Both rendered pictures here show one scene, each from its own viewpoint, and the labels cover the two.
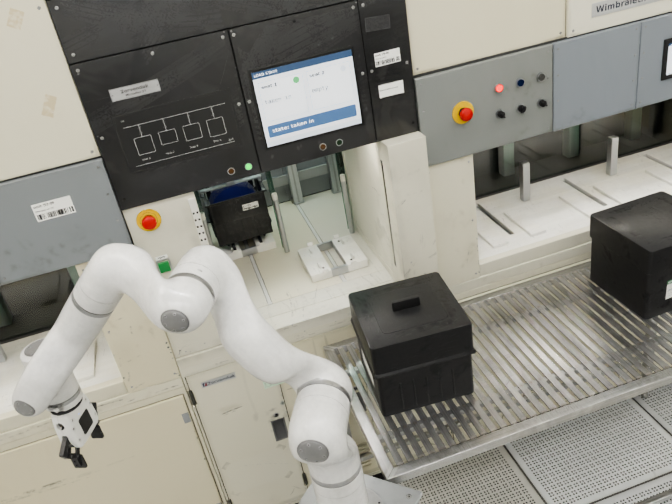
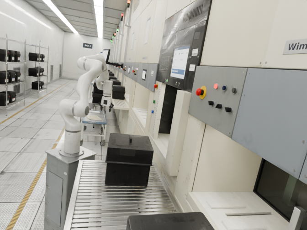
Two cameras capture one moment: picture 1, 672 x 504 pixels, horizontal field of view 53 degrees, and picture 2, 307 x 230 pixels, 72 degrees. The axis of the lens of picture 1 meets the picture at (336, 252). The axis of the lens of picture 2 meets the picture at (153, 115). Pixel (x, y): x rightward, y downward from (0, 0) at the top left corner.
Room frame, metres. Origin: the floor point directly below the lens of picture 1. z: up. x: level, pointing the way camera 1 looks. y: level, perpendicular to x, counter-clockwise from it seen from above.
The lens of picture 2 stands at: (1.59, -1.52, 1.50)
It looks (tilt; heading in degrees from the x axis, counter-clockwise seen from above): 12 degrees down; 86
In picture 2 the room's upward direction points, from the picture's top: 9 degrees clockwise
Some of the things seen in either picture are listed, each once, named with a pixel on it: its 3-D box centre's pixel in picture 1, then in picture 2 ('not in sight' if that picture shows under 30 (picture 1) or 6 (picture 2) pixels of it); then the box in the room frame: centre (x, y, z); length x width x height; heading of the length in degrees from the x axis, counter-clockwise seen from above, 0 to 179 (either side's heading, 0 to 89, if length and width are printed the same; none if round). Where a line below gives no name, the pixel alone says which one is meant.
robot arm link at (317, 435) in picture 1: (324, 440); (70, 114); (1.05, 0.10, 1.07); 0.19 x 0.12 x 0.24; 167
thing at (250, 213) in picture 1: (235, 202); not in sight; (2.36, 0.35, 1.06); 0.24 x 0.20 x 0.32; 102
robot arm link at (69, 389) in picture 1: (48, 371); (107, 86); (1.21, 0.68, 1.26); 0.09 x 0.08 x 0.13; 167
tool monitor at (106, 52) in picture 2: not in sight; (112, 58); (0.81, 3.36, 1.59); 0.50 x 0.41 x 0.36; 12
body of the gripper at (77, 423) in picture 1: (72, 416); (106, 100); (1.22, 0.67, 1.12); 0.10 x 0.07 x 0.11; 167
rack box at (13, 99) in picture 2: not in sight; (7, 96); (-1.71, 3.79, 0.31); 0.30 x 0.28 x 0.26; 100
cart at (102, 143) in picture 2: not in sight; (94, 126); (0.72, 2.53, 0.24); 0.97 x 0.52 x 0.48; 104
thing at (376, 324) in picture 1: (407, 317); (129, 145); (1.54, -0.17, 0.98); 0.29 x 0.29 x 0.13; 6
